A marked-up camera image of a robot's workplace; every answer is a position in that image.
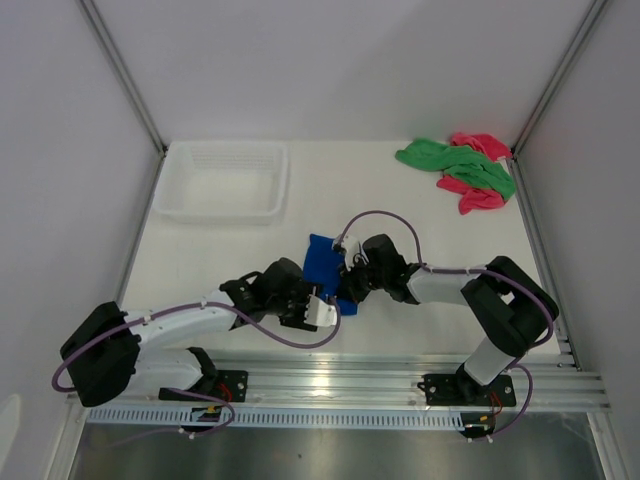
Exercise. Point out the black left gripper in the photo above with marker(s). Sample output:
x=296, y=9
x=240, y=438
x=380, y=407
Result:
x=298, y=321

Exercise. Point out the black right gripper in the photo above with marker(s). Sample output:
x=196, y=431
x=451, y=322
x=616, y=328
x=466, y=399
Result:
x=348, y=288

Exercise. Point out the blue towel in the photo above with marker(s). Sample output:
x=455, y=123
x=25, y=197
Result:
x=321, y=268

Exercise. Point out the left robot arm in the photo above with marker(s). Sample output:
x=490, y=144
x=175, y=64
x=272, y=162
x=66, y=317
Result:
x=116, y=352

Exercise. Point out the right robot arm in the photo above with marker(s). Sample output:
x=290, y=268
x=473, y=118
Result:
x=511, y=308

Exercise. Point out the white plastic basket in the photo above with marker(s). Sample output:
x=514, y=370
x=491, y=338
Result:
x=223, y=182

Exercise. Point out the pink towel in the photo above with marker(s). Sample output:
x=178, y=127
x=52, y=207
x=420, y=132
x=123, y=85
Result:
x=474, y=198

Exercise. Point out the green towel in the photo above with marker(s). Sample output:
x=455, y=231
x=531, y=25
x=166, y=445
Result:
x=461, y=162

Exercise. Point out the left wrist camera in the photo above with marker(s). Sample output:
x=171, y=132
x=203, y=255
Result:
x=320, y=313

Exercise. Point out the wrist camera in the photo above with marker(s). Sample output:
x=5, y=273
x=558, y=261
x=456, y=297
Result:
x=349, y=248
x=320, y=313

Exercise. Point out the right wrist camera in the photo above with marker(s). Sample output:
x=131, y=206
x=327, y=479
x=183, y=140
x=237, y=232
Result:
x=349, y=248

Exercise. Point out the aluminium front rail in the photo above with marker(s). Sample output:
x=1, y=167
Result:
x=302, y=379

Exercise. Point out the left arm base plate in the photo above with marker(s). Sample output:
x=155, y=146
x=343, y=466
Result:
x=228, y=385

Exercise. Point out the slotted cable duct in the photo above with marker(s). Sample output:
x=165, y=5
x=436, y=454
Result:
x=245, y=416

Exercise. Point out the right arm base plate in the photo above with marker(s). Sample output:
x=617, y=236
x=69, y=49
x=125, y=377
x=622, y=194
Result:
x=454, y=390

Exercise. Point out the aluminium frame rail right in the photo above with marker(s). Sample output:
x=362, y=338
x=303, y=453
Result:
x=542, y=262

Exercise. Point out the aluminium frame post left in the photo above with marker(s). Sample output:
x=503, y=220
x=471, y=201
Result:
x=119, y=68

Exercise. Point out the aluminium frame post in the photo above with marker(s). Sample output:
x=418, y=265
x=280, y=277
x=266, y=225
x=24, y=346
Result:
x=119, y=68
x=570, y=56

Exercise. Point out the aluminium frame post right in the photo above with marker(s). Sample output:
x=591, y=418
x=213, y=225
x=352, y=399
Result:
x=570, y=56

